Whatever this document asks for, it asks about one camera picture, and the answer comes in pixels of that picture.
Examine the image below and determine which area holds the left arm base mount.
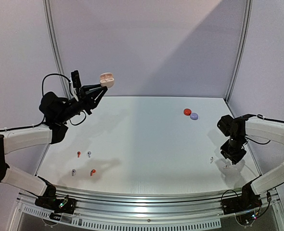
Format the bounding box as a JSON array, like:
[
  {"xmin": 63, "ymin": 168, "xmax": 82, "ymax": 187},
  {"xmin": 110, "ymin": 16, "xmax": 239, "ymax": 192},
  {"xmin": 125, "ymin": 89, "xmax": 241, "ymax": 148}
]
[{"xmin": 35, "ymin": 195, "xmax": 77, "ymax": 215}]

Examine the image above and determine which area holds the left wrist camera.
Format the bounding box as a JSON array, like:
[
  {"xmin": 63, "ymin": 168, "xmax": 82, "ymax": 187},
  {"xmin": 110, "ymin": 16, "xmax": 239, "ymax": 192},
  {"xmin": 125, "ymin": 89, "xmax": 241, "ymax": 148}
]
[{"xmin": 70, "ymin": 70, "xmax": 82, "ymax": 101}]

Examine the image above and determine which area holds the red charging case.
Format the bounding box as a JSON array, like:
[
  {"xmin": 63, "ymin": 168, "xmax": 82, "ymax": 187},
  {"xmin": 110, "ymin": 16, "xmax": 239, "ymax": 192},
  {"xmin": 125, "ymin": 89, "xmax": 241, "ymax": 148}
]
[{"xmin": 183, "ymin": 108, "xmax": 192, "ymax": 116}]

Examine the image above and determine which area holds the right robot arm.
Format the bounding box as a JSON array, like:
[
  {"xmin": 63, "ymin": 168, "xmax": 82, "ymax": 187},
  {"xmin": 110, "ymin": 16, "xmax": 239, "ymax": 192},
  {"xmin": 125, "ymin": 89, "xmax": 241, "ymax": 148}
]
[{"xmin": 217, "ymin": 114, "xmax": 284, "ymax": 210}]

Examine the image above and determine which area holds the right aluminium corner post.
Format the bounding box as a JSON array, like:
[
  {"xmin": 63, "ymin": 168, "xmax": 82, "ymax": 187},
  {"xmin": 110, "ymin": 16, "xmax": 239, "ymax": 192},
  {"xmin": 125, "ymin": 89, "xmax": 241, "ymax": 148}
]
[{"xmin": 224, "ymin": 0, "xmax": 253, "ymax": 104}]

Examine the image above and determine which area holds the aluminium corner post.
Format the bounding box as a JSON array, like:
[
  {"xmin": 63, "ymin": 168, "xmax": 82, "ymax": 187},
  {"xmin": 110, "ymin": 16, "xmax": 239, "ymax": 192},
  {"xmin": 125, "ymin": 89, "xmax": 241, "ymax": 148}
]
[
  {"xmin": 42, "ymin": 0, "xmax": 72, "ymax": 102},
  {"xmin": 224, "ymin": 0, "xmax": 253, "ymax": 104}
]

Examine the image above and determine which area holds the purple charging case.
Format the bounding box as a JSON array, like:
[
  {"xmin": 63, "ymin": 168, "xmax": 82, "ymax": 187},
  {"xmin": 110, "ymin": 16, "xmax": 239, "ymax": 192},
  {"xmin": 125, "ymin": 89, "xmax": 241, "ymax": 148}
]
[{"xmin": 190, "ymin": 113, "xmax": 199, "ymax": 120}]

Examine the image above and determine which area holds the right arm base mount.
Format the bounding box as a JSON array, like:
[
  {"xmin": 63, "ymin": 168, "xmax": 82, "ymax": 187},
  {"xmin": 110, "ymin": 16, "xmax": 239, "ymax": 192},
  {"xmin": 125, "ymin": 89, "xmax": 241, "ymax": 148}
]
[{"xmin": 220, "ymin": 196, "xmax": 262, "ymax": 215}]

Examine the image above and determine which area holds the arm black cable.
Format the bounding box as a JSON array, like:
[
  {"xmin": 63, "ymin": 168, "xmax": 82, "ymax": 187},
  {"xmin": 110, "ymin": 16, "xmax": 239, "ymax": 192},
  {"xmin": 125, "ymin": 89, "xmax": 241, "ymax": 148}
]
[
  {"xmin": 41, "ymin": 73, "xmax": 87, "ymax": 126},
  {"xmin": 221, "ymin": 114, "xmax": 284, "ymax": 216}
]

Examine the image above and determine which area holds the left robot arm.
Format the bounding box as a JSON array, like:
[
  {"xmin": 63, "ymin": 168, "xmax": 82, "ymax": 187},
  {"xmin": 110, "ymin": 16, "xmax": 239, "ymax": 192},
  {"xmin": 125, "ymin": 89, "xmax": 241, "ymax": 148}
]
[{"xmin": 0, "ymin": 84, "xmax": 109, "ymax": 209}]

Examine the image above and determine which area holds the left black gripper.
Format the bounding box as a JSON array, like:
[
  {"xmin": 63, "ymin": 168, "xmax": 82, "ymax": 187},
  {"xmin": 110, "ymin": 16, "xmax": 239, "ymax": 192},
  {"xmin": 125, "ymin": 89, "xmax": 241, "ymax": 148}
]
[{"xmin": 56, "ymin": 83, "xmax": 106, "ymax": 123}]

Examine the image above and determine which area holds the left aluminium corner post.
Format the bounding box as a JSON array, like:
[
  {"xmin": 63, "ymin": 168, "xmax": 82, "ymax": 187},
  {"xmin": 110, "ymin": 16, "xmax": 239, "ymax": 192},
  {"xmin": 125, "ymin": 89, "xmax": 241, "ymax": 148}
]
[{"xmin": 42, "ymin": 0, "xmax": 72, "ymax": 102}]

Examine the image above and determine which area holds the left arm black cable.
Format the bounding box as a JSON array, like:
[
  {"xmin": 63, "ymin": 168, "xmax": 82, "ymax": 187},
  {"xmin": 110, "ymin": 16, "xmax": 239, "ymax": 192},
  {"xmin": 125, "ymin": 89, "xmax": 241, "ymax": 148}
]
[{"xmin": 41, "ymin": 73, "xmax": 87, "ymax": 126}]

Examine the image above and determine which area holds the aluminium front rail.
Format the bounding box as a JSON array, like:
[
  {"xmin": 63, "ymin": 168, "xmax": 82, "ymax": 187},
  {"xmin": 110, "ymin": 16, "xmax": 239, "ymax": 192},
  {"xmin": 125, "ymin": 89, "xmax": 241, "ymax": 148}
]
[{"xmin": 10, "ymin": 186, "xmax": 284, "ymax": 231}]

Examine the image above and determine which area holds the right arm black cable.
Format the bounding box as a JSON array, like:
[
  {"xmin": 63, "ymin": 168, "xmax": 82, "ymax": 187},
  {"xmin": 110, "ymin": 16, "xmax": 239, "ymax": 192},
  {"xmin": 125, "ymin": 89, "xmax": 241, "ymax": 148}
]
[{"xmin": 221, "ymin": 114, "xmax": 284, "ymax": 216}]

